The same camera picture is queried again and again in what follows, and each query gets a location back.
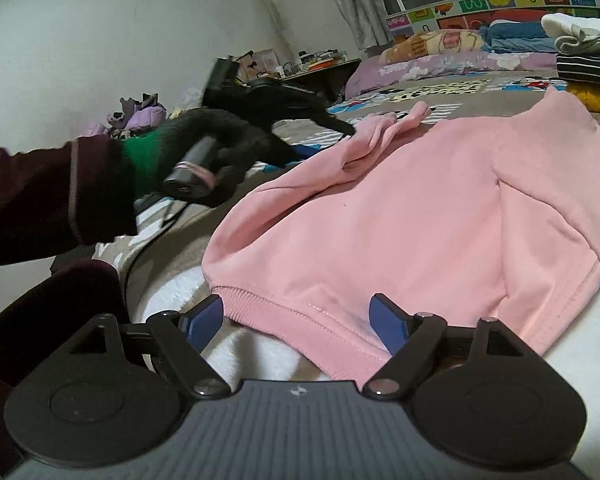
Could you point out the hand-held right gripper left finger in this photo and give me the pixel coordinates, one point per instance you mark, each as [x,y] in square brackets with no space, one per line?
[206,321]

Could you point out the purple clothing pile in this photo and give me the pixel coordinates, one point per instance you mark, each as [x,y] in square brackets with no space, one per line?
[142,115]

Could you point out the cartoon printed blanket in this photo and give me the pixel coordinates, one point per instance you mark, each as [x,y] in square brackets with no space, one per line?
[480,85]

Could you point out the striped black folded garment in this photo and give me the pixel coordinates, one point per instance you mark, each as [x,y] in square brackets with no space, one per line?
[587,70]

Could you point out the grey curtain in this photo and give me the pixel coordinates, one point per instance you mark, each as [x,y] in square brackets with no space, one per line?
[355,0]

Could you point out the grey folded garment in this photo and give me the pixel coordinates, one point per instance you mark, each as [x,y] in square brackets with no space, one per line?
[590,46]

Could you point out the white folded garment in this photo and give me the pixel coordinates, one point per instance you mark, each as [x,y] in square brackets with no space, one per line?
[570,22]

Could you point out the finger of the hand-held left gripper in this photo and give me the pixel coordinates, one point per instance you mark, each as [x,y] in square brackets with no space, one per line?
[277,147]
[332,121]

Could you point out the dark wooden desk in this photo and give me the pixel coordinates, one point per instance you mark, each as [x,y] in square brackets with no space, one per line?
[330,75]

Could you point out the blue quilt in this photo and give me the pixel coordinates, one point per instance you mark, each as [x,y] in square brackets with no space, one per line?
[520,37]

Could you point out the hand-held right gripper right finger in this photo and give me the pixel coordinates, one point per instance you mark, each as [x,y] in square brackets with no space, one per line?
[387,326]

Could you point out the colourful foam mat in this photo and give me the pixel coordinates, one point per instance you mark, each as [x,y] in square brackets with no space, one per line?
[505,7]

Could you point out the pink pants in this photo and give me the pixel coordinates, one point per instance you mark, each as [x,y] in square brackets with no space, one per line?
[405,220]

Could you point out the purple pillow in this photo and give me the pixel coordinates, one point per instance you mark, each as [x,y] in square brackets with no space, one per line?
[430,67]

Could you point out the person's left hand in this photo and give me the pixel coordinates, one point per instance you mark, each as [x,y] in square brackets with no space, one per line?
[180,132]

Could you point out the yellow folded garment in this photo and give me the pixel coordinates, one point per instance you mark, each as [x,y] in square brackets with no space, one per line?
[597,97]

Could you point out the orange cartoon pillow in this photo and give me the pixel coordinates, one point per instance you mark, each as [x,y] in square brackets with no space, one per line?
[430,42]

